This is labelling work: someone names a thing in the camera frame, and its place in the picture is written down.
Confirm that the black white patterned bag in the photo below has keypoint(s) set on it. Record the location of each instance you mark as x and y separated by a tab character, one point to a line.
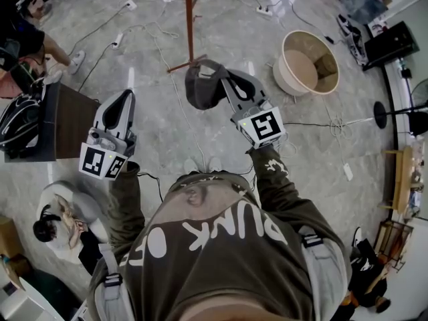
352	38

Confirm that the white cabinet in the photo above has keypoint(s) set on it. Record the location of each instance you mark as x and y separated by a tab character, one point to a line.
20	304

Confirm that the person's right white shoe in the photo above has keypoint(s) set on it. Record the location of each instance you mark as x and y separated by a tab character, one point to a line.
214	164

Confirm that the square white power socket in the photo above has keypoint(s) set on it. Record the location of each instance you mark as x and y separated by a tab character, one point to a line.
130	4

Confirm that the person's white shoe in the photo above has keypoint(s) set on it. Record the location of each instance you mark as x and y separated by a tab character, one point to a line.
190	166
214	164

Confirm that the black low table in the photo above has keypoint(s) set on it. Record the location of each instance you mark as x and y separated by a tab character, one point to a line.
393	43

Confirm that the person's left forearm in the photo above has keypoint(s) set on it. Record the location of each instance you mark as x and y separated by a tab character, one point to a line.
127	199

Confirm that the pink cloth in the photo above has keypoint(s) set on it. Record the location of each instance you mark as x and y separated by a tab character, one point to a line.
6	87

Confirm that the brown cardboard box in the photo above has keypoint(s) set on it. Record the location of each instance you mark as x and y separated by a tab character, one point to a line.
10	242

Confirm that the long white power strip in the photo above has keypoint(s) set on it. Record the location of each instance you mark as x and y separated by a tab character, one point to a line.
117	41

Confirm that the dark grey cap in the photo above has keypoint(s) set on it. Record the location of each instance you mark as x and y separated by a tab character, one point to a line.
204	89

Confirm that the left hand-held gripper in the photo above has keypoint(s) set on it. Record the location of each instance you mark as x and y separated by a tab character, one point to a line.
107	156

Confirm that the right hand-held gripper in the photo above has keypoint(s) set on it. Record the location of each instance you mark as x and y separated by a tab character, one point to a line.
264	127

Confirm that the person's torso brown printed shirt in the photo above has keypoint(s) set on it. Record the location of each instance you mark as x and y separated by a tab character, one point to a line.
217	266

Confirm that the black backpack white trim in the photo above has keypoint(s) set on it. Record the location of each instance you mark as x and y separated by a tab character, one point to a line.
18	122

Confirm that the white power strip black plugs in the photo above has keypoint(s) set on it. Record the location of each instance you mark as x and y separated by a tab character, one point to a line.
264	10

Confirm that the round beige basket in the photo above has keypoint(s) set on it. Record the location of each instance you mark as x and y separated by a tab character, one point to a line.
294	69

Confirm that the black power adapter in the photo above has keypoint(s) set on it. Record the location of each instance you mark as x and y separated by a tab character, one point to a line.
329	39

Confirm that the brown round pouf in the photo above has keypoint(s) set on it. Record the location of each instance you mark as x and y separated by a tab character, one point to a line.
326	66

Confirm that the person's right forearm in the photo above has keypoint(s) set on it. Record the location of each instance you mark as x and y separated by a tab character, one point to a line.
274	176

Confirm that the red wooden coat stand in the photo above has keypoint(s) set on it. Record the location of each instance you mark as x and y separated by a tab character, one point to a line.
190	22

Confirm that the person's left white shoe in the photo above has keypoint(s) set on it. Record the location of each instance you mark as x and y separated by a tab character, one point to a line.
190	166

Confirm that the light wooden stand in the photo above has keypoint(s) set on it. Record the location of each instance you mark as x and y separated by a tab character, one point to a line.
403	179

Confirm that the dark wooden side table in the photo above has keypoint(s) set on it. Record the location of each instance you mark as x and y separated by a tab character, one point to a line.
73	122

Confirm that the flat white power strip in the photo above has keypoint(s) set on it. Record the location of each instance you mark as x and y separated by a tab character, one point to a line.
348	172

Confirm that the black stand round base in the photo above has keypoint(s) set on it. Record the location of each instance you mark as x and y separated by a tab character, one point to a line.
380	115

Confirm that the white beanbag chair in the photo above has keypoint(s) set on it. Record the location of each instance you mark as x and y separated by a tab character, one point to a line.
83	202

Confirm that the blue grey cloth bundle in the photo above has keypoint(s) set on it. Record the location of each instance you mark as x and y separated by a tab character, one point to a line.
361	3

